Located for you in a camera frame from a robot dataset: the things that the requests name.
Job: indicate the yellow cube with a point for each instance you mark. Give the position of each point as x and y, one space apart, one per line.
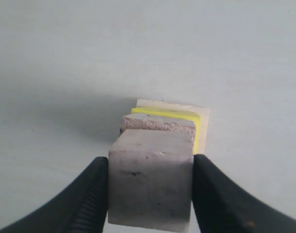
199 119

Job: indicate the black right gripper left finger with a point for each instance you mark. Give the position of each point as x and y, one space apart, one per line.
80 208

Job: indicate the small wooden cube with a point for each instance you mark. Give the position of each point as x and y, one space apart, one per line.
150 180

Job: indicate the large light wooden cube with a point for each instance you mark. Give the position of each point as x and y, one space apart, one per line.
156 103

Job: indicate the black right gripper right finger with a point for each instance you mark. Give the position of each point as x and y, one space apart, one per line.
221 206

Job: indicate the medium wooden cube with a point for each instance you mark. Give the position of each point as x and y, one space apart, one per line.
153 122

